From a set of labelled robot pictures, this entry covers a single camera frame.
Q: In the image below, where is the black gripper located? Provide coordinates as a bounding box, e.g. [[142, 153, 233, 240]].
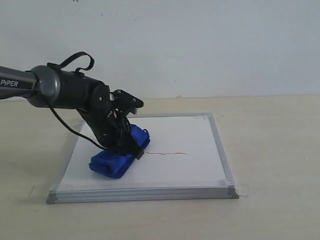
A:
[[77, 108, 144, 160]]

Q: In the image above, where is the blue cloth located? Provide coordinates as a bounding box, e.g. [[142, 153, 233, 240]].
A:
[[88, 124, 150, 179]]

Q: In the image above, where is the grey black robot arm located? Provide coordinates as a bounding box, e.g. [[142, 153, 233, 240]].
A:
[[0, 65, 144, 159]]

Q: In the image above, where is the white board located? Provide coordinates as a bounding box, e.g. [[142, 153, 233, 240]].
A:
[[46, 113, 235, 204]]

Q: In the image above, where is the clear tape back right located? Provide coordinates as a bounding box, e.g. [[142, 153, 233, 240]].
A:
[[192, 112, 224, 122]]

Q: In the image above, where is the clear tape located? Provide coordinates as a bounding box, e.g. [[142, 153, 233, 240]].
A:
[[192, 112, 224, 122], [219, 180, 250, 199], [28, 185, 50, 198]]

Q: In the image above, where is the clear tape front right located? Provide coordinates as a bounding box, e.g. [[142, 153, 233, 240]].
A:
[[219, 180, 250, 199]]

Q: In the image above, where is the clear tape front left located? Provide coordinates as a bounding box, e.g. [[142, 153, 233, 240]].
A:
[[28, 185, 50, 198]]

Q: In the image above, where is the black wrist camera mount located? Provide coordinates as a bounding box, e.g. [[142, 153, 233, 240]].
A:
[[111, 89, 144, 116]]

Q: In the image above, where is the black cable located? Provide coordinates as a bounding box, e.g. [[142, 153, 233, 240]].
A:
[[37, 51, 106, 151]]

